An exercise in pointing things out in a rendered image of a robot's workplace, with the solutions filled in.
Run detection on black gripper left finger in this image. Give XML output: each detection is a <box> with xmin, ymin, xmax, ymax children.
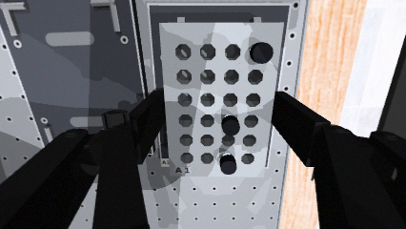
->
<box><xmin>0</xmin><ymin>91</ymin><xmax>165</xmax><ymax>229</ymax></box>

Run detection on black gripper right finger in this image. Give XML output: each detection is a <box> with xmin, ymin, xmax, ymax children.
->
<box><xmin>271</xmin><ymin>92</ymin><xmax>406</xmax><ymax>229</ymax></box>

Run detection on grey perforated block with holes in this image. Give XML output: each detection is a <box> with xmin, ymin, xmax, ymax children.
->
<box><xmin>159</xmin><ymin>23</ymin><xmax>284</xmax><ymax>177</ymax></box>

